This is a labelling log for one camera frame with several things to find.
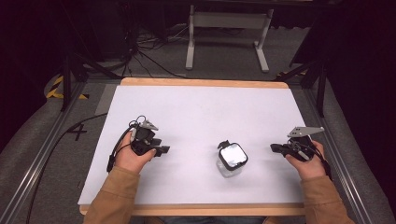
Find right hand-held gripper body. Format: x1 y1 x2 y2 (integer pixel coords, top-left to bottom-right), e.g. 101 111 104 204
285 125 325 163

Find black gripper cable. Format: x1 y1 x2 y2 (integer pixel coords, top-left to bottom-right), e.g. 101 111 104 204
288 137 333 182
25 112 148 224

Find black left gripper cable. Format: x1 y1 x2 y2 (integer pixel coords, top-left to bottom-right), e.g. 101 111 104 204
25 112 148 224

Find bundle of black floor cables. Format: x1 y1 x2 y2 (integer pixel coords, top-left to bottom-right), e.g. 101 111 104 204
122 22 190 79

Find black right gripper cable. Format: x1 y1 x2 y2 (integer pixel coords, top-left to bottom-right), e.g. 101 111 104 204
288 137 333 182

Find white table mat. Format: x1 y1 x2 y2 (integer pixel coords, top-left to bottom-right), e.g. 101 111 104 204
78 85 307 206

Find grey metal table frame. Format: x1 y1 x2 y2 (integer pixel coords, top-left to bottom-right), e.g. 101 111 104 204
185 4 275 74

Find person's left hand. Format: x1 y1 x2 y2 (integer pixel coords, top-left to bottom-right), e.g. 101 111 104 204
114 132 157 175

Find yellow black hazard tape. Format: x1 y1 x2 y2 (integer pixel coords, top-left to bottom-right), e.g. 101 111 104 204
46 75 90 101

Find clear jar with black lid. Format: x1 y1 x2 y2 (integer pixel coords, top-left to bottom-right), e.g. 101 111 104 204
216 139 249 179

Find black tripod stand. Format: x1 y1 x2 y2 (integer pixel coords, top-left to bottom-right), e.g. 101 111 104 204
60 50 123 112
274 57 329 119

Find black tape floor mark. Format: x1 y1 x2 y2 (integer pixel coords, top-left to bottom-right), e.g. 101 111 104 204
66 123 89 142

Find person's right hand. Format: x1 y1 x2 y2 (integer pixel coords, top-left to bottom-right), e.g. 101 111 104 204
285 140 327 181

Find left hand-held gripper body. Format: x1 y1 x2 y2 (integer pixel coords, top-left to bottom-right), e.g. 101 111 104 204
130 119 163 157

